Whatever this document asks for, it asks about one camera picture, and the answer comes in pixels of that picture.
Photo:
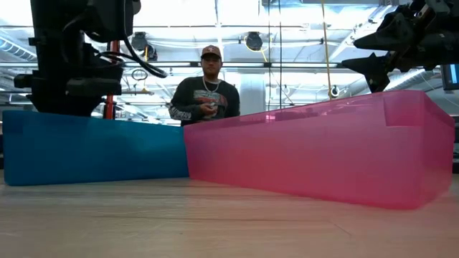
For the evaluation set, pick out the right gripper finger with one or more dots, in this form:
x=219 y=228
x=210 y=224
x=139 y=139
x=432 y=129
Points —
x=378 y=70
x=391 y=34

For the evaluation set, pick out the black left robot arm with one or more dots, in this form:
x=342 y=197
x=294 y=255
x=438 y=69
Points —
x=57 y=21

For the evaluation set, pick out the computer monitor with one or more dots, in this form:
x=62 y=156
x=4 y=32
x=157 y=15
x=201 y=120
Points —
x=452 y=77

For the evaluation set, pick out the blue plastic bin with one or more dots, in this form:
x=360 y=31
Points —
x=89 y=150

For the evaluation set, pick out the pink translucent plastic bin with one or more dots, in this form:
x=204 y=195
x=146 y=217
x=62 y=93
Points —
x=305 y=154

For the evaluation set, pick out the person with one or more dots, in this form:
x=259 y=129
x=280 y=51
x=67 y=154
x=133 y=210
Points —
x=204 y=100

